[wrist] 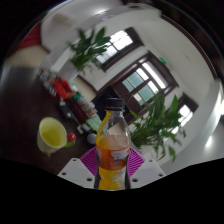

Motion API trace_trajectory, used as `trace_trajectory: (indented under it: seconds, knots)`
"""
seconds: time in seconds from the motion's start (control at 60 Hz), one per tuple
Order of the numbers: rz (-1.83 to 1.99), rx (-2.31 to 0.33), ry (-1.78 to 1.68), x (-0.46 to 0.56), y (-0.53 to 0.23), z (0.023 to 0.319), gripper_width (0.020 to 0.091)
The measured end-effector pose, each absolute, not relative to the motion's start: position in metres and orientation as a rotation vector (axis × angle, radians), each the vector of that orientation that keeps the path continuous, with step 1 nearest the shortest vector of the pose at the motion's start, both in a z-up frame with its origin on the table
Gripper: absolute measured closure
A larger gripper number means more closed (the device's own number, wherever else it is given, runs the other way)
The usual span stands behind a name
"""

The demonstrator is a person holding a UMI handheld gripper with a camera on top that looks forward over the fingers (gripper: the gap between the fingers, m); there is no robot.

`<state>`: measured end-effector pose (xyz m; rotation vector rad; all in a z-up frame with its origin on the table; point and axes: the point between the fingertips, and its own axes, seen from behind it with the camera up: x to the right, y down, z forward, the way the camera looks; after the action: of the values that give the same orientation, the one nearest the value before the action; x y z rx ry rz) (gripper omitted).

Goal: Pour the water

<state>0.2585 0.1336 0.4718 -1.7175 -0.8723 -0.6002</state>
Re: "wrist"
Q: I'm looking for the small potted plant white pot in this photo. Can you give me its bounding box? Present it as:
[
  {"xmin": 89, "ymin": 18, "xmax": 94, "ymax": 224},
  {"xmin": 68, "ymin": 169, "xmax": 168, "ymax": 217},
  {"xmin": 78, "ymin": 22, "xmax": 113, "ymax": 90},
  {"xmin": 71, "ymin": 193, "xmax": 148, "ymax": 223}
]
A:
[{"xmin": 68, "ymin": 27, "xmax": 113, "ymax": 81}]

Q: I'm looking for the orange drink bottle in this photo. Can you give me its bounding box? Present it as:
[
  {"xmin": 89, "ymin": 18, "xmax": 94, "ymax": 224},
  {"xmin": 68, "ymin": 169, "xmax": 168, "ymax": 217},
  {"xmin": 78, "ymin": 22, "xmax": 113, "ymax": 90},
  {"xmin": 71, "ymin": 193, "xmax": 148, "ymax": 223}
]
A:
[{"xmin": 94, "ymin": 97, "xmax": 132, "ymax": 191}]

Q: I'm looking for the brown basket of snacks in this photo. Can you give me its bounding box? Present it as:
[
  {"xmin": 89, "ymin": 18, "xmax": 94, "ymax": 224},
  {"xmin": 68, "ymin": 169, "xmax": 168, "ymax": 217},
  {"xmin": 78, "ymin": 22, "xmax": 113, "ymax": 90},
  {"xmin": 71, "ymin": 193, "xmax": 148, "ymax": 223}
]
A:
[{"xmin": 71, "ymin": 96, "xmax": 98, "ymax": 123}]

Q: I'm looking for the large potted plant white pot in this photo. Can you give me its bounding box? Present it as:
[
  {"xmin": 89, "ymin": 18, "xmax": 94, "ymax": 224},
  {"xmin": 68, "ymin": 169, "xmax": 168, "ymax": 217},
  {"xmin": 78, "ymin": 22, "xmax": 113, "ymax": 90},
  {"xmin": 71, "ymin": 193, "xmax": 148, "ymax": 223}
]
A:
[{"xmin": 129, "ymin": 93, "xmax": 188, "ymax": 163}]

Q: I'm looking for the grey ball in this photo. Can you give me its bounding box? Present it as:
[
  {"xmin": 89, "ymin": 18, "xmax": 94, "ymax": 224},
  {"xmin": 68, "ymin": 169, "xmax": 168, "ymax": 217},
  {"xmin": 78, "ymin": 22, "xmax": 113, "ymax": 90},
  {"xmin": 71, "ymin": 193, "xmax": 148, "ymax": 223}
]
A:
[{"xmin": 86, "ymin": 132, "xmax": 98, "ymax": 145}]

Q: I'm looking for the dark wooden double door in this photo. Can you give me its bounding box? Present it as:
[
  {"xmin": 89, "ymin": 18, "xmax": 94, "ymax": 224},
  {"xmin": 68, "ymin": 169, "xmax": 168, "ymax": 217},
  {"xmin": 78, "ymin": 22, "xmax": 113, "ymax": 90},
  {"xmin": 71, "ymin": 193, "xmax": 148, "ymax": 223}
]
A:
[{"xmin": 111, "ymin": 53, "xmax": 178, "ymax": 114}]

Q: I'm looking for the red carpeted staircase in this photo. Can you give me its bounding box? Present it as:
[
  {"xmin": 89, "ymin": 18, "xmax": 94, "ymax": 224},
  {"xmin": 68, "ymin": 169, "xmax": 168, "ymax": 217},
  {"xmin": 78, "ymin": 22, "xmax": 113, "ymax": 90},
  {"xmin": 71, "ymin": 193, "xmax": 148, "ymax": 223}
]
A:
[{"xmin": 18, "ymin": 23, "xmax": 43, "ymax": 51}]

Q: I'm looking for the black chair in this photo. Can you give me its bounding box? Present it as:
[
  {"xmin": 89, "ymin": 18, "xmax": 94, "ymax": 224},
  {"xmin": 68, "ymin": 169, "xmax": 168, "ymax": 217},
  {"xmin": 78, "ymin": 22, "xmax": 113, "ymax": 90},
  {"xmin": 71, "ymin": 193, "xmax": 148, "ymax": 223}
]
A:
[{"xmin": 91, "ymin": 88, "xmax": 116, "ymax": 113}]

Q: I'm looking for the red and green toy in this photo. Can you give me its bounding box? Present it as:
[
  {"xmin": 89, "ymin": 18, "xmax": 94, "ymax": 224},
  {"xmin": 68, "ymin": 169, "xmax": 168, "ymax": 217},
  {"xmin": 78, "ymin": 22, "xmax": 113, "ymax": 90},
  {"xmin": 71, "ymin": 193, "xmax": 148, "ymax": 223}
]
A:
[{"xmin": 65, "ymin": 132, "xmax": 78, "ymax": 148}]

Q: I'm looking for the dark framed window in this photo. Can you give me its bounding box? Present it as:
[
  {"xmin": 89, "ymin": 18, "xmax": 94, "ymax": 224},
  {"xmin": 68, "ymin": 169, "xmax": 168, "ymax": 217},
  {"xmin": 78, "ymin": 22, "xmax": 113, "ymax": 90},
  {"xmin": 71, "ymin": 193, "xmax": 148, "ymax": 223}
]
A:
[
  {"xmin": 173, "ymin": 93, "xmax": 199, "ymax": 129},
  {"xmin": 96, "ymin": 27, "xmax": 144, "ymax": 73}
]

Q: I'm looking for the colourful round stickers sheet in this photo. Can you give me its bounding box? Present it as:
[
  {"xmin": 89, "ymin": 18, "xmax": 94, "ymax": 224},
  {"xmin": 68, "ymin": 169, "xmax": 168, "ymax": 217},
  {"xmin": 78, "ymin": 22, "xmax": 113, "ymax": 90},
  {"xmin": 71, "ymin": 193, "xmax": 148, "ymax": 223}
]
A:
[{"xmin": 38, "ymin": 68, "xmax": 59, "ymax": 96}]

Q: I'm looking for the green book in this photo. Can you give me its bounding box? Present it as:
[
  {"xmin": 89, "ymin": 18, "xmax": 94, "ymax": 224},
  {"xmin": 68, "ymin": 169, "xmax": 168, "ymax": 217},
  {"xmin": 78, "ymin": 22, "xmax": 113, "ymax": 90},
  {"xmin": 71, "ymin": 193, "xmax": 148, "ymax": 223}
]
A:
[{"xmin": 87, "ymin": 114, "xmax": 103, "ymax": 132}]

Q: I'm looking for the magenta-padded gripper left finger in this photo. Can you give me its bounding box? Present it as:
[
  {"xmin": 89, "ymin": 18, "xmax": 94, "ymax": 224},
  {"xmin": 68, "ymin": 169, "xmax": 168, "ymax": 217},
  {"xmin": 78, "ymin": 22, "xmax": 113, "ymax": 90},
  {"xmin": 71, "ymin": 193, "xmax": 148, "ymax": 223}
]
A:
[{"xmin": 57, "ymin": 146, "xmax": 100, "ymax": 190}]

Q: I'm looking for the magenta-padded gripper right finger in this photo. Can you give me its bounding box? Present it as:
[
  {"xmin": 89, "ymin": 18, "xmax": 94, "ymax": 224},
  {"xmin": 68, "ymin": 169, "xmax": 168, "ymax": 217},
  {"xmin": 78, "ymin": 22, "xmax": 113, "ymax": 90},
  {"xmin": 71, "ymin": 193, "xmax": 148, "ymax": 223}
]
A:
[{"xmin": 127, "ymin": 146, "xmax": 167, "ymax": 190}]

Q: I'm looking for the pale yellow cup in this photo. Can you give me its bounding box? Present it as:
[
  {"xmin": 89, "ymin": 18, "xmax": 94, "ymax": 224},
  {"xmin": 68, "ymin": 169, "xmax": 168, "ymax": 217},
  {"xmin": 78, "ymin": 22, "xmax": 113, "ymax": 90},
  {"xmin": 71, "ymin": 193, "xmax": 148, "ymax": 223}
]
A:
[{"xmin": 36, "ymin": 116, "xmax": 69, "ymax": 156}]

